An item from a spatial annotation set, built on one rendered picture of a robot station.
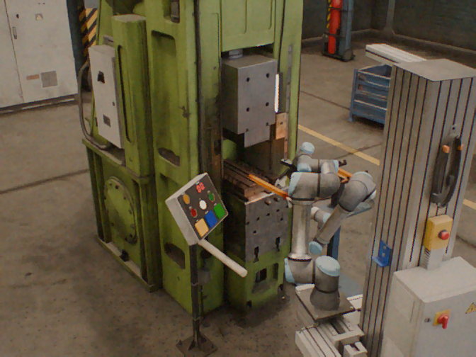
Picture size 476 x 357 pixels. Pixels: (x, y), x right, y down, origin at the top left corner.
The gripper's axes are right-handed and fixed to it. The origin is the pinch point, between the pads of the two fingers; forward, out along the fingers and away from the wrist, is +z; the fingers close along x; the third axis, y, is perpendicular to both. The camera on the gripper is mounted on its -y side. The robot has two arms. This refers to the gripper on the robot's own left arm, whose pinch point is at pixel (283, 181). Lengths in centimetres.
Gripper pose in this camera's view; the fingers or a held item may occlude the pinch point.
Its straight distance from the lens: 328.6
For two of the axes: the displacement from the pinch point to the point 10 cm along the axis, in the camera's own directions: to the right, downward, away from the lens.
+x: 7.8, -2.8, 5.6
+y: 5.4, 7.4, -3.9
